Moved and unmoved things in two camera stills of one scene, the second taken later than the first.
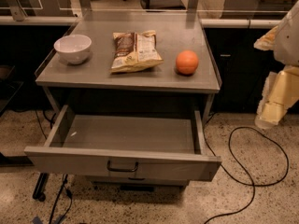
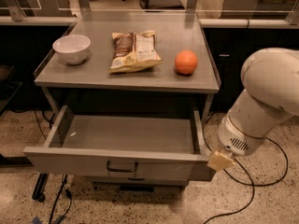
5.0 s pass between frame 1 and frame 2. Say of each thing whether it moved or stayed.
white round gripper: moved
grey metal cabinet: stayed
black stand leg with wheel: stayed
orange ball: stayed
